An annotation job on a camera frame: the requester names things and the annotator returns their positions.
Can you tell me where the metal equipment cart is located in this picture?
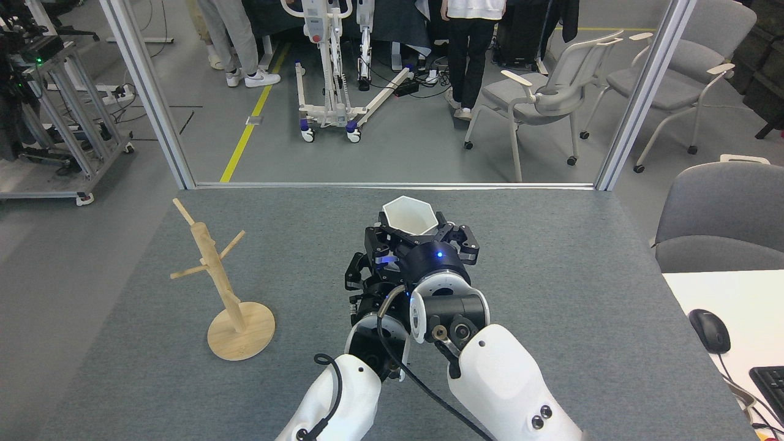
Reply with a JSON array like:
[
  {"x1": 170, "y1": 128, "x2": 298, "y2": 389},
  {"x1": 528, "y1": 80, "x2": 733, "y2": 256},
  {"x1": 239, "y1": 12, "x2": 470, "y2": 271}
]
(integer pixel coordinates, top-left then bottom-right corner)
[{"x1": 0, "y1": 0, "x2": 136, "y2": 207}]

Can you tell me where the grey mesh-back chair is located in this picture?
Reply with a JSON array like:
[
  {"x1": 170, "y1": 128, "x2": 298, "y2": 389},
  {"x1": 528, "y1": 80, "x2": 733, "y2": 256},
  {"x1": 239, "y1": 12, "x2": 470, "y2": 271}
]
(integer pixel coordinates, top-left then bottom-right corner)
[{"x1": 463, "y1": 29, "x2": 625, "y2": 183}]

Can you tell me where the black case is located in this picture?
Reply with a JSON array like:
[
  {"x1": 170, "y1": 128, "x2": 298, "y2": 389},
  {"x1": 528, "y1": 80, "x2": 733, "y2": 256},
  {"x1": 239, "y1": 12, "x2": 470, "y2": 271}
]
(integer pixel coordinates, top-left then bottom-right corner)
[{"x1": 494, "y1": 0, "x2": 552, "y2": 69}]

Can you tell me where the black keyboard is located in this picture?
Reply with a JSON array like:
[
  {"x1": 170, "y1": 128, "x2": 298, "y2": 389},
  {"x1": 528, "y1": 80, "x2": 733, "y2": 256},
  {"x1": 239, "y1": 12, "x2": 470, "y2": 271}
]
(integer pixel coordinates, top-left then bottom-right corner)
[{"x1": 749, "y1": 366, "x2": 784, "y2": 424}]

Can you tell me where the person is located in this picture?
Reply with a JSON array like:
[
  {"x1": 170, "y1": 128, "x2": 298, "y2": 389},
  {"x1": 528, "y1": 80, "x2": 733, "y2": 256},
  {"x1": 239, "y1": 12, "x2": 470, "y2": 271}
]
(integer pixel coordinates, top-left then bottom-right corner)
[
  {"x1": 440, "y1": 0, "x2": 509, "y2": 122},
  {"x1": 195, "y1": 0, "x2": 282, "y2": 89}
]

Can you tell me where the white wheeled stand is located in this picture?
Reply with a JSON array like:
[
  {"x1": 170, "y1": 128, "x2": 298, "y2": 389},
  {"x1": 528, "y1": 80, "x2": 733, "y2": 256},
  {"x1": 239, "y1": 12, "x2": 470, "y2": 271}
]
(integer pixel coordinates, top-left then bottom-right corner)
[{"x1": 281, "y1": 0, "x2": 418, "y2": 145}]

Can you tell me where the silver frame rail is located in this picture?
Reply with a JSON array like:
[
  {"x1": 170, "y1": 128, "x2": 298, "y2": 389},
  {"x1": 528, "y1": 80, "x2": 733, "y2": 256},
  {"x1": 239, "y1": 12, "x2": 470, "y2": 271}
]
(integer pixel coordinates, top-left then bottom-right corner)
[{"x1": 195, "y1": 181, "x2": 596, "y2": 191}]

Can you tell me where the grey padded armchair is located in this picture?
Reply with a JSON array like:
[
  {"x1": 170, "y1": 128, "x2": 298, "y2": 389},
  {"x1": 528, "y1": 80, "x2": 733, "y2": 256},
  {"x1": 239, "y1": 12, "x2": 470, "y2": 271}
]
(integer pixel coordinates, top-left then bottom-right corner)
[{"x1": 579, "y1": 0, "x2": 758, "y2": 174}]

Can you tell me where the white stand column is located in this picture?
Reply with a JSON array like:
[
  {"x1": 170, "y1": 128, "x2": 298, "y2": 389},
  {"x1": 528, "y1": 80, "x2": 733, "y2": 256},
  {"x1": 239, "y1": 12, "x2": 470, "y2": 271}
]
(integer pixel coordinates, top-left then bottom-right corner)
[{"x1": 356, "y1": 0, "x2": 375, "y2": 92}]

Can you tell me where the white power strip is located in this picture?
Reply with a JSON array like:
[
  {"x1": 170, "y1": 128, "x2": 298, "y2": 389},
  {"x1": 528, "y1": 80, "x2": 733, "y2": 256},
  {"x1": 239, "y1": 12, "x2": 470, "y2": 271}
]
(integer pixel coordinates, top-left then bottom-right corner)
[{"x1": 92, "y1": 85, "x2": 136, "y2": 103}]

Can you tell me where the large grey upholstered chair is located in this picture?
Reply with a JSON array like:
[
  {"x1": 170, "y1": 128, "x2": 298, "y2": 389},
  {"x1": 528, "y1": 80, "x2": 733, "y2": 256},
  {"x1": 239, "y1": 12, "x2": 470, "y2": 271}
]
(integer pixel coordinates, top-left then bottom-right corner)
[{"x1": 649, "y1": 155, "x2": 784, "y2": 274}]

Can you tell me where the white desk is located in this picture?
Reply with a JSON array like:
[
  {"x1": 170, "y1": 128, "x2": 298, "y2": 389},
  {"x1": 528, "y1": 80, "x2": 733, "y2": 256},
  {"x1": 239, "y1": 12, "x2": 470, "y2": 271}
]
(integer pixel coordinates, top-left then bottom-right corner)
[{"x1": 663, "y1": 270, "x2": 784, "y2": 441}]

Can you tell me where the black computer mouse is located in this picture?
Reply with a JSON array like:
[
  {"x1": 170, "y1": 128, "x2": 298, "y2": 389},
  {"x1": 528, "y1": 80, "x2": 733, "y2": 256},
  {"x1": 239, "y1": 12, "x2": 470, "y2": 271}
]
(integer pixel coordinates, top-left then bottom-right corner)
[{"x1": 688, "y1": 309, "x2": 732, "y2": 355}]

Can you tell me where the white faceted cup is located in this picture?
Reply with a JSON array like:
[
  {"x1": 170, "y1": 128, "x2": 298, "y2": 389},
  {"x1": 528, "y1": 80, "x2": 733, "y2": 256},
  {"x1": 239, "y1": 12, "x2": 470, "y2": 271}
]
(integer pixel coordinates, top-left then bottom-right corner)
[{"x1": 382, "y1": 195, "x2": 438, "y2": 237}]

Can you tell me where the wooden cup rack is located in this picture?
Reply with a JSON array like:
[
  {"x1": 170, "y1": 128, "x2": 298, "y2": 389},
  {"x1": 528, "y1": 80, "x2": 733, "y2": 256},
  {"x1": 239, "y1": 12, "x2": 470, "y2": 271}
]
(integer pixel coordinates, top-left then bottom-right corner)
[{"x1": 170, "y1": 198, "x2": 276, "y2": 361}]

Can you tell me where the silver frame post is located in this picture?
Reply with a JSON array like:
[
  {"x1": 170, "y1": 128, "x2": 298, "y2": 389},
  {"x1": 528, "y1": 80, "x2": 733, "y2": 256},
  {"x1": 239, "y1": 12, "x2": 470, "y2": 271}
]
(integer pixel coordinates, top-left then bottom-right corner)
[
  {"x1": 594, "y1": 0, "x2": 699, "y2": 192},
  {"x1": 99, "y1": 0, "x2": 197, "y2": 190}
]

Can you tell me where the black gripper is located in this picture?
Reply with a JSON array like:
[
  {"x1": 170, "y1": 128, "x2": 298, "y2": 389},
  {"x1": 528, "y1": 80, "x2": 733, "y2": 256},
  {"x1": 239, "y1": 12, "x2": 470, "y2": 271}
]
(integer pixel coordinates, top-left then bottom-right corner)
[
  {"x1": 344, "y1": 225, "x2": 424, "y2": 325},
  {"x1": 401, "y1": 213, "x2": 481, "y2": 289}
]

